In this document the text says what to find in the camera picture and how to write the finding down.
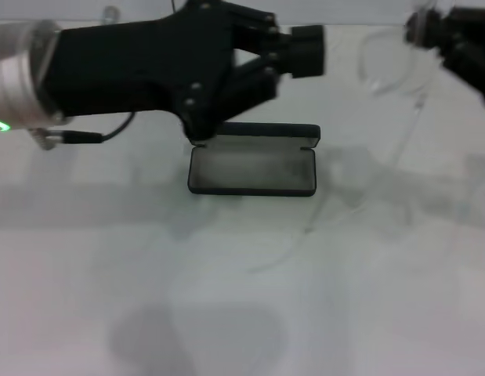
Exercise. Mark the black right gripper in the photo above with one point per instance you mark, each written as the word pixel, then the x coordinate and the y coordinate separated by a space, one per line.
pixel 469 47

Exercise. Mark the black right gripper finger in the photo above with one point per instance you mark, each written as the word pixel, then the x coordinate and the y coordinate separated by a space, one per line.
pixel 306 39
pixel 306 62

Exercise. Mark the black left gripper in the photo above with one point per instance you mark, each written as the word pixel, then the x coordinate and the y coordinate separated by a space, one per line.
pixel 128 66

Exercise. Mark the clear white glasses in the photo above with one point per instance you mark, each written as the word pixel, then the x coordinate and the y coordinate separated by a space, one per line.
pixel 417 105

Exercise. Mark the black glasses case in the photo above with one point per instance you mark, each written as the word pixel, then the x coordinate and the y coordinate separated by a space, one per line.
pixel 250 172

